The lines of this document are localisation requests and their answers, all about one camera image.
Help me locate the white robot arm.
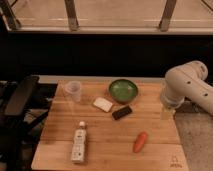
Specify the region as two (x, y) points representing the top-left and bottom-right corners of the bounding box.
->
(160, 61), (213, 116)

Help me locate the black rectangular block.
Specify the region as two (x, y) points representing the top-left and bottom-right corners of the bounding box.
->
(112, 106), (132, 120)

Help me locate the green bowl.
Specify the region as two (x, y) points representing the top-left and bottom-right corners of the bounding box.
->
(108, 79), (138, 103)

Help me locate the white sponge block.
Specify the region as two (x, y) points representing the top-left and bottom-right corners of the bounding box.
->
(93, 97), (113, 112)

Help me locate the clear plastic cup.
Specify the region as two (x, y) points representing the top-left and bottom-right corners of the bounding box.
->
(65, 81), (82, 102)

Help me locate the white labelled bottle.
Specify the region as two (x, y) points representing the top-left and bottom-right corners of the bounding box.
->
(71, 121), (87, 163)

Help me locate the black office chair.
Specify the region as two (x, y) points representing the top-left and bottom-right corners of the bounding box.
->
(0, 76), (48, 171)

